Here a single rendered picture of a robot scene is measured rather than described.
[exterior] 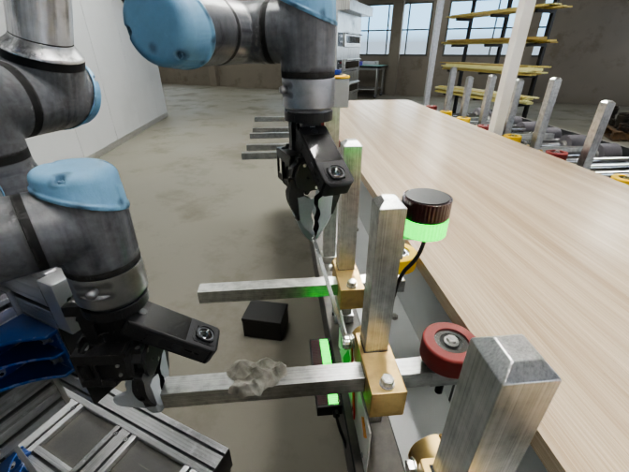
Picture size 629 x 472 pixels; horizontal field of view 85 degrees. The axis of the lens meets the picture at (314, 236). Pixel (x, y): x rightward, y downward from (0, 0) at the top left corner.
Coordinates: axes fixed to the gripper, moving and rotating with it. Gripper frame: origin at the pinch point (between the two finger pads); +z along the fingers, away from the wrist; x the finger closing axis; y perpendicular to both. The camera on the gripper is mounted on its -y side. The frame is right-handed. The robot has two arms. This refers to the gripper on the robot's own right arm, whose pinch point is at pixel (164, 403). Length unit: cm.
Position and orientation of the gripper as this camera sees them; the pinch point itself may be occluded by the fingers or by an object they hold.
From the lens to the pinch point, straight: 59.5
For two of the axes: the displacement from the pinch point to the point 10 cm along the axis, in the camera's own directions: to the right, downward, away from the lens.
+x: 1.0, 4.8, -8.7
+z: -0.2, 8.8, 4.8
